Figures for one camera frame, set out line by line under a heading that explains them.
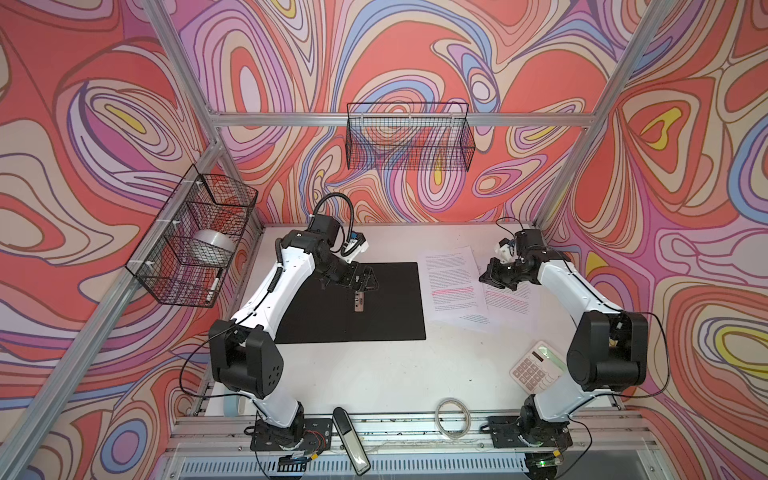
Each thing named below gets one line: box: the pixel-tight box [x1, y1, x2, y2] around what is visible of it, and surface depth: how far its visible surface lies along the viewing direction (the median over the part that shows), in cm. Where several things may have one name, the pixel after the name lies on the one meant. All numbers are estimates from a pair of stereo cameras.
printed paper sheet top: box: [418, 246, 492, 323], surface depth 103 cm
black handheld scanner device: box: [332, 407, 371, 476], surface depth 71 cm
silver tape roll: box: [191, 229, 236, 254], surface depth 73 cm
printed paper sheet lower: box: [480, 279, 544, 334], surface depth 98 cm
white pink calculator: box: [509, 340, 567, 394], surface depth 84 cm
